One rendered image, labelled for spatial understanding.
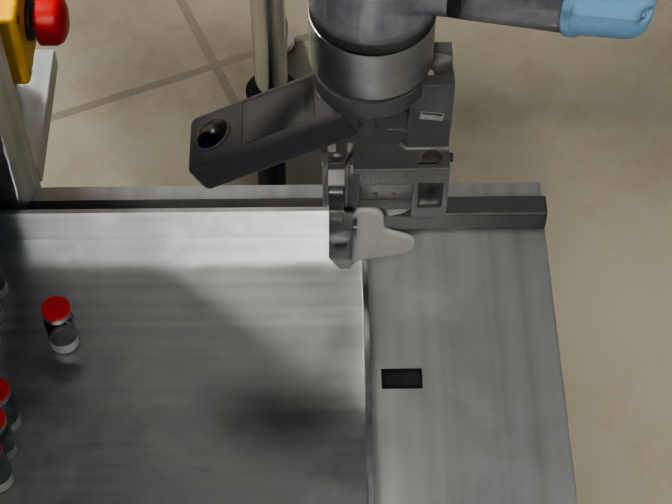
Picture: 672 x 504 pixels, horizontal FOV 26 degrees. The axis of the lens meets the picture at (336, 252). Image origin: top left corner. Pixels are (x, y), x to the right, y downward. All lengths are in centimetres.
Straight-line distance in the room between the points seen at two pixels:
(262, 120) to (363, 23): 14
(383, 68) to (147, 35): 169
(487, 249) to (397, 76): 30
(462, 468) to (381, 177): 22
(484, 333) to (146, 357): 25
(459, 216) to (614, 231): 116
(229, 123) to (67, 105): 149
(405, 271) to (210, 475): 22
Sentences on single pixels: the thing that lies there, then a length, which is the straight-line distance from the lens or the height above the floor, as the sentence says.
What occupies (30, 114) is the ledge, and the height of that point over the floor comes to 88.
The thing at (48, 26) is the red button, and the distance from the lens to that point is 112.
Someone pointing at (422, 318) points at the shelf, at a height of 88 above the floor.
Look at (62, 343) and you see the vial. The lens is 107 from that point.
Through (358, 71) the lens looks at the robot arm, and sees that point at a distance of 84.
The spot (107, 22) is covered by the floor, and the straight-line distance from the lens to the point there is 254.
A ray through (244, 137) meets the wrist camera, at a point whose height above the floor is 108.
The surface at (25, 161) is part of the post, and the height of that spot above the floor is 92.
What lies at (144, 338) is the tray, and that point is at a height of 88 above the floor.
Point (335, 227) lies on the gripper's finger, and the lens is 95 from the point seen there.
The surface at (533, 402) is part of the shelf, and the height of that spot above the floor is 88.
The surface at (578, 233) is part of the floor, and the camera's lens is 225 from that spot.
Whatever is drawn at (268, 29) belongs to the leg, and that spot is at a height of 29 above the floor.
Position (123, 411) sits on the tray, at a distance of 105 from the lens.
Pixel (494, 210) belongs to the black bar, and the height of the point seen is 90.
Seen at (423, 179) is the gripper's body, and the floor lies 106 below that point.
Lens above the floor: 179
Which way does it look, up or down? 54 degrees down
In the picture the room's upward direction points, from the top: straight up
